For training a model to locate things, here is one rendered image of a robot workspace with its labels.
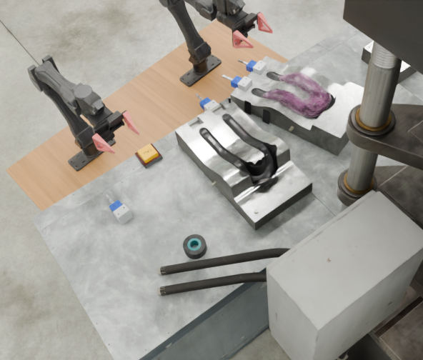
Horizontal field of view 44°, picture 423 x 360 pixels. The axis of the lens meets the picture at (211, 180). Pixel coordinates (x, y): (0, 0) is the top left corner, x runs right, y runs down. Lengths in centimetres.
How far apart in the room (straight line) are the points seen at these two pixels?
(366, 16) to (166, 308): 117
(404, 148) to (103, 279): 113
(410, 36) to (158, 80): 161
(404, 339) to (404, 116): 80
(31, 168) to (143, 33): 189
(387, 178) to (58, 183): 127
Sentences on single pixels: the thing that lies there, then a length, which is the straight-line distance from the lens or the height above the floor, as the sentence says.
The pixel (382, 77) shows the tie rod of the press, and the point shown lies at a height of 169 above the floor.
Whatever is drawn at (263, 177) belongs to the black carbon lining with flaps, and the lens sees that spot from 188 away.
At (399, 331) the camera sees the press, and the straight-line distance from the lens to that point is 176.
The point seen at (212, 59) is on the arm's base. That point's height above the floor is 81.
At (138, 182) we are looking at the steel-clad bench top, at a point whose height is 80.
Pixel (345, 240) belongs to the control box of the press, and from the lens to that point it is 108.
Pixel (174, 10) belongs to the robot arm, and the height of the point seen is 111.
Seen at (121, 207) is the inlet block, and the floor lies 85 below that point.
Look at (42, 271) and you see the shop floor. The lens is 292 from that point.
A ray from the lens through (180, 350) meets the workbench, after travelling 199.
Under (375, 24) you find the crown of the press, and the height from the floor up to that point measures 184.
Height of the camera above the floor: 243
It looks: 56 degrees down
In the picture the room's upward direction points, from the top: 11 degrees counter-clockwise
